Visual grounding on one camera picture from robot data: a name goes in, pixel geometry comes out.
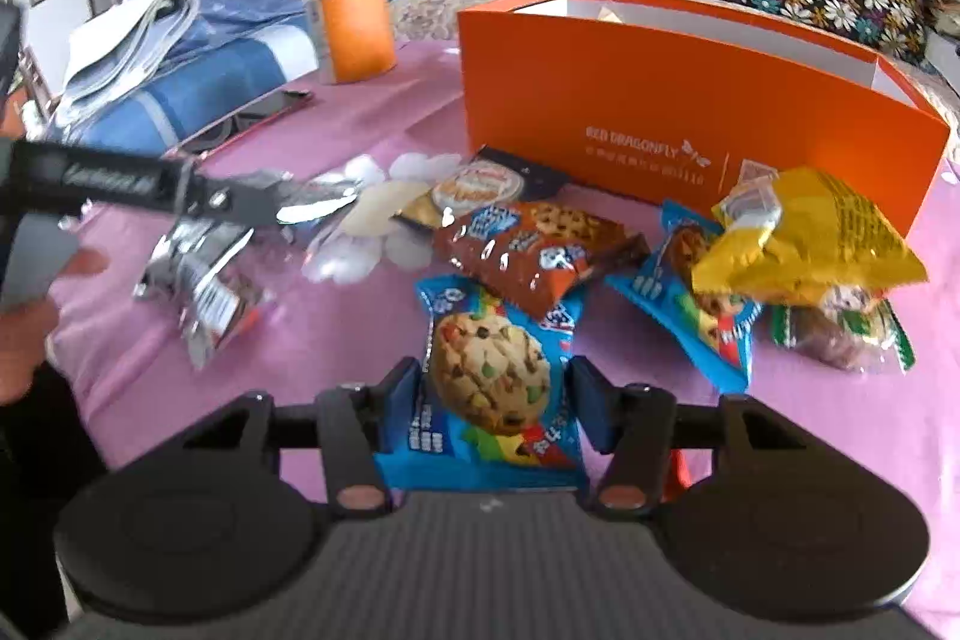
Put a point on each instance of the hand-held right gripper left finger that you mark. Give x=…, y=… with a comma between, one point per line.
x=401, y=386

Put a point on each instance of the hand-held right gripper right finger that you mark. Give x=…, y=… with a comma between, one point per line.
x=592, y=401

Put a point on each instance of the pink tablecloth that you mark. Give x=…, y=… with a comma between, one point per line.
x=360, y=115

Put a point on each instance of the person's left hand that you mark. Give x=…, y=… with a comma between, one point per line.
x=22, y=347

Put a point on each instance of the silver foil snack packet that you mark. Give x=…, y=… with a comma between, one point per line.
x=202, y=289

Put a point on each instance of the person's dark clothing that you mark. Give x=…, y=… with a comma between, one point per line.
x=45, y=497

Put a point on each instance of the blue bedding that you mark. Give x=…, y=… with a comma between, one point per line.
x=210, y=78

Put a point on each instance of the yellow chip bag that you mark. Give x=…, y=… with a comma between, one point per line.
x=810, y=235

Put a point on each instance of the dark round-label snack packet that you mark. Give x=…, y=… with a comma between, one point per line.
x=480, y=186

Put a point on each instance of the orange cardboard box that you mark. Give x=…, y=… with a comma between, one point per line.
x=600, y=85

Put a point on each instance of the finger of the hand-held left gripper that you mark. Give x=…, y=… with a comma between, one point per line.
x=225, y=201

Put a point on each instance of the green snack packet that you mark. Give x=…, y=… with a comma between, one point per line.
x=847, y=329

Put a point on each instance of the blue cookie packet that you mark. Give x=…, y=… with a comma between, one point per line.
x=487, y=370
x=675, y=314

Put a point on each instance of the brown cookie packet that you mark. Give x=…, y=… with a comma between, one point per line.
x=525, y=250

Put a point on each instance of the orange snack canister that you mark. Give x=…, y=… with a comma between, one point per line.
x=352, y=29

